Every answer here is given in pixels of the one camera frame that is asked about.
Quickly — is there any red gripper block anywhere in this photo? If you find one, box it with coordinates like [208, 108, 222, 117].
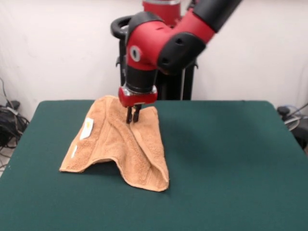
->
[117, 85, 158, 124]

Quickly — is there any orange terry towel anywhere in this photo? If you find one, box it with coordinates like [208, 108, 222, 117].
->
[59, 95, 170, 192]

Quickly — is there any dark green table cloth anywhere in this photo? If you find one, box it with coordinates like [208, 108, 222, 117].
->
[0, 100, 308, 231]

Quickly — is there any black grey stand foot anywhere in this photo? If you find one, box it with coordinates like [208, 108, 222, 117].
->
[5, 100, 22, 110]
[276, 105, 308, 150]

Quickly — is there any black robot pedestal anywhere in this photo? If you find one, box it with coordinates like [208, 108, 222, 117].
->
[110, 14, 200, 101]

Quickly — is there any black floor cable bundle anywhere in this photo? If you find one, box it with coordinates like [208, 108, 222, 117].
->
[0, 77, 31, 172]

